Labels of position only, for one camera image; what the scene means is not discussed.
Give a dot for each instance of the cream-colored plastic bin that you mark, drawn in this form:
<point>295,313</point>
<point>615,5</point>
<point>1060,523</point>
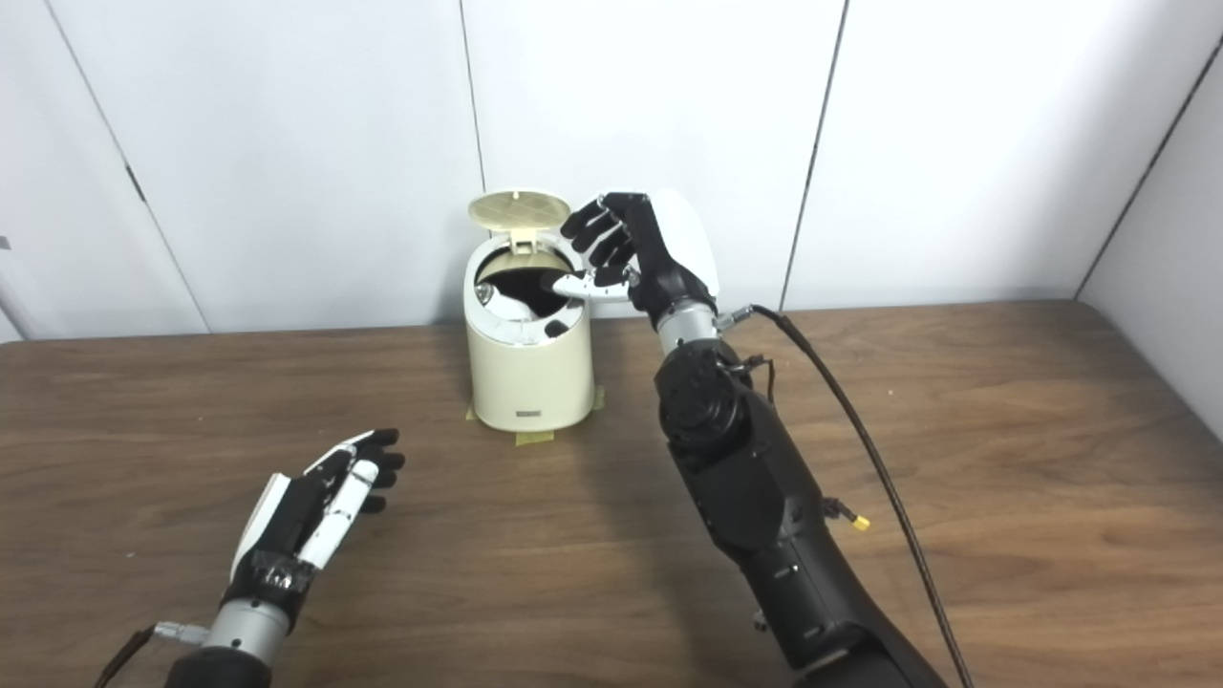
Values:
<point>530,382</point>

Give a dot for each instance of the cream round bin lid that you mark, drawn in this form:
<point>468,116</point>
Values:
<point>516,210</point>

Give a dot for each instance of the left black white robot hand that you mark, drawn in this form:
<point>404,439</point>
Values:
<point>296,516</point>

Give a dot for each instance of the black wall panel hinge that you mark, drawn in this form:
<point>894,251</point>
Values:
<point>135,183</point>

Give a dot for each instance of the yellow-tipped black connector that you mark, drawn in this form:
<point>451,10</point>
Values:
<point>860,523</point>

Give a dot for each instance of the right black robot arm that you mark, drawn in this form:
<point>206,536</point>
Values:
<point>755,497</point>

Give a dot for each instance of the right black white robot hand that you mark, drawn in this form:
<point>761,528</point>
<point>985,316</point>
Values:
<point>674,258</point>

